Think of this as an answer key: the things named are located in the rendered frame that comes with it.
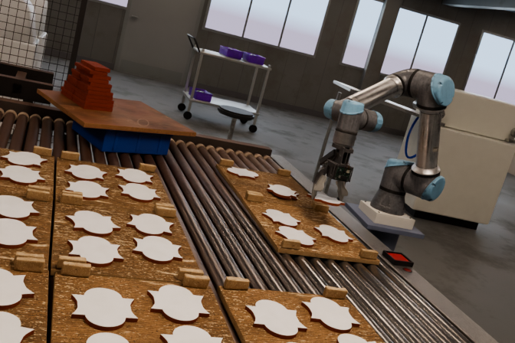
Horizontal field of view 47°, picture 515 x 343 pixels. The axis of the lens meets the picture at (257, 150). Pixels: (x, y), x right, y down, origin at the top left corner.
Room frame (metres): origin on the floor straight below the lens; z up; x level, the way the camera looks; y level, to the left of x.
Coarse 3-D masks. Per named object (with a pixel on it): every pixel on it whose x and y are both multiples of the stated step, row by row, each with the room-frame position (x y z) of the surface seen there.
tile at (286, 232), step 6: (282, 228) 1.78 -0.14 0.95; (288, 228) 1.80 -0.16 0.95; (282, 234) 1.73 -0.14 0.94; (288, 234) 1.74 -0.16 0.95; (294, 234) 1.76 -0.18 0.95; (300, 234) 1.77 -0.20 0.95; (306, 234) 1.79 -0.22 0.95; (300, 240) 1.72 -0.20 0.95; (306, 240) 1.73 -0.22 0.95; (312, 240) 1.74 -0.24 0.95; (300, 246) 1.70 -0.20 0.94; (306, 246) 1.70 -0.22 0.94; (312, 246) 1.71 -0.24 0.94
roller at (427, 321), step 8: (264, 160) 2.77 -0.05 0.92; (272, 168) 2.64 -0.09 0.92; (368, 264) 1.75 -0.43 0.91; (376, 272) 1.70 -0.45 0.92; (384, 280) 1.66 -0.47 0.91; (392, 288) 1.61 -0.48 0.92; (400, 296) 1.57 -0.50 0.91; (408, 304) 1.53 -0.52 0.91; (416, 304) 1.53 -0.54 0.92; (416, 312) 1.49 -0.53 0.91; (424, 312) 1.49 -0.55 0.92; (424, 320) 1.46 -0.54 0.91; (432, 320) 1.45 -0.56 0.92; (432, 328) 1.42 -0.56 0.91; (440, 328) 1.41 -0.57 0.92; (440, 336) 1.39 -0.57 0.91; (448, 336) 1.38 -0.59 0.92
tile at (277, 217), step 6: (270, 210) 1.94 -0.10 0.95; (276, 210) 1.96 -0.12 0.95; (264, 216) 1.88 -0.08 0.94; (270, 216) 1.87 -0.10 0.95; (276, 216) 1.89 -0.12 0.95; (282, 216) 1.91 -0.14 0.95; (288, 216) 1.92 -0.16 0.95; (276, 222) 1.84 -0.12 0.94; (282, 222) 1.84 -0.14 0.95; (288, 222) 1.86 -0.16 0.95; (294, 222) 1.88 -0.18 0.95
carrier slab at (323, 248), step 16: (256, 208) 1.95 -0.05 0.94; (272, 208) 1.99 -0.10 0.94; (288, 208) 2.04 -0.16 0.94; (304, 208) 2.10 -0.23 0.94; (272, 224) 1.82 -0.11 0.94; (304, 224) 1.91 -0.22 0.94; (320, 224) 1.96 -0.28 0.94; (336, 224) 2.01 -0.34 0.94; (272, 240) 1.69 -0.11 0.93; (320, 240) 1.79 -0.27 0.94; (320, 256) 1.68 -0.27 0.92; (336, 256) 1.70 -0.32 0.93; (352, 256) 1.72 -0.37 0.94
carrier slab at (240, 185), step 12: (228, 180) 2.21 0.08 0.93; (240, 180) 2.25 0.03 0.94; (252, 180) 2.29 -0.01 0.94; (264, 180) 2.35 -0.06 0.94; (276, 180) 2.39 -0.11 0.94; (288, 180) 2.45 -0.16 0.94; (240, 192) 2.08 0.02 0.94; (264, 192) 2.17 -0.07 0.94; (300, 192) 2.30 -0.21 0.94; (288, 204) 2.09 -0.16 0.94; (300, 204) 2.13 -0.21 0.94
